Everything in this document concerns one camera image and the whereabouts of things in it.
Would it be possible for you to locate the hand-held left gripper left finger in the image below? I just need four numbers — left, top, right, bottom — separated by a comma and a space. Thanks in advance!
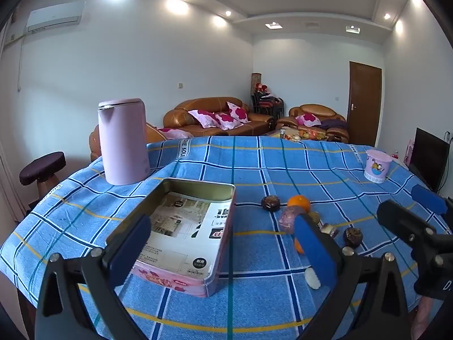
33, 214, 153, 340

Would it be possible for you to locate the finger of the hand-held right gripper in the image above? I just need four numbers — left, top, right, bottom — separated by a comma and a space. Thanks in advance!
411, 184, 453, 216
376, 199, 439, 252

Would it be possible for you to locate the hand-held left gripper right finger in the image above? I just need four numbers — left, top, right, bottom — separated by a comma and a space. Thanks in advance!
294, 213, 420, 340

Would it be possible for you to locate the dark brown mangosteen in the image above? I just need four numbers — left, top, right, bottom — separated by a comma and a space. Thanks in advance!
343, 227, 362, 248
261, 195, 281, 212

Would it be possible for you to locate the purple passion fruit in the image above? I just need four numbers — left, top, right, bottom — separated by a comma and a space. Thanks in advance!
279, 207, 308, 234

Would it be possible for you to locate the large orange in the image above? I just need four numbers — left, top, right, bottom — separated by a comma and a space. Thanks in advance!
287, 195, 311, 215

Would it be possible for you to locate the pink metal tin box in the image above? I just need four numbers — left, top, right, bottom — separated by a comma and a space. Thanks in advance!
106, 178, 236, 298

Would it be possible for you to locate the small white fruit piece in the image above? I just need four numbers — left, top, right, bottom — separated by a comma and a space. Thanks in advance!
305, 267, 322, 290

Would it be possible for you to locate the black television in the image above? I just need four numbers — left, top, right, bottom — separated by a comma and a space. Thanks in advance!
409, 127, 448, 192

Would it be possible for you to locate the pink cartoon bucket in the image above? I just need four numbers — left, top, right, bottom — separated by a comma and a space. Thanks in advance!
364, 149, 393, 184

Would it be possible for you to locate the blue plaid tablecloth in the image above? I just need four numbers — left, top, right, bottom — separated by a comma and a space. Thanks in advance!
0, 135, 453, 340

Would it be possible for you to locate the pink electric kettle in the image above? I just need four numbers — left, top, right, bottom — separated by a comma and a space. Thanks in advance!
98, 98, 149, 186

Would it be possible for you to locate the brown wooden door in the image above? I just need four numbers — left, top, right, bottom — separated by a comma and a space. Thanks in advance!
347, 61, 383, 147

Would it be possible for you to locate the colourful snack pile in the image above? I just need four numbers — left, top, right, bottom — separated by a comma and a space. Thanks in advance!
297, 129, 326, 140

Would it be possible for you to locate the purple cloth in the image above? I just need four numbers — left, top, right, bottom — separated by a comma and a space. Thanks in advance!
320, 118, 348, 131

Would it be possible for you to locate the dark cushioned wooden stool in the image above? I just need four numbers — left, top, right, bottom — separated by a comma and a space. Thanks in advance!
19, 152, 67, 202

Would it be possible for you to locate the coffee table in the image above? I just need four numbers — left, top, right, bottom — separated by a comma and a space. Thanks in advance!
267, 127, 328, 142

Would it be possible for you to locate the light pink pillow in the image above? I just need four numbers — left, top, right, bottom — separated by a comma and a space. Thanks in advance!
157, 127, 195, 140

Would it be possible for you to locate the pink floral pillow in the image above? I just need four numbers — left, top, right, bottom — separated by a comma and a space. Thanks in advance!
296, 113, 321, 126
187, 109, 217, 128
214, 112, 243, 130
226, 101, 250, 124

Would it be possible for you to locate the light window curtain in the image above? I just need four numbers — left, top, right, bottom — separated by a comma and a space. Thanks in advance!
0, 149, 32, 227

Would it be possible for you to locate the brown leather armchair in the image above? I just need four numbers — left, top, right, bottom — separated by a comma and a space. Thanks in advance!
276, 104, 350, 142

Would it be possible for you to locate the brown leather sofa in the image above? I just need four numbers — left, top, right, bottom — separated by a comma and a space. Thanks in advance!
163, 96, 276, 137

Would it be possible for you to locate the stack of dark chairs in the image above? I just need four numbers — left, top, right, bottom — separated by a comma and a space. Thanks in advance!
251, 92, 285, 119

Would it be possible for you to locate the white wall air conditioner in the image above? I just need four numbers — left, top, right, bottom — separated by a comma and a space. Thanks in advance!
25, 1, 86, 32

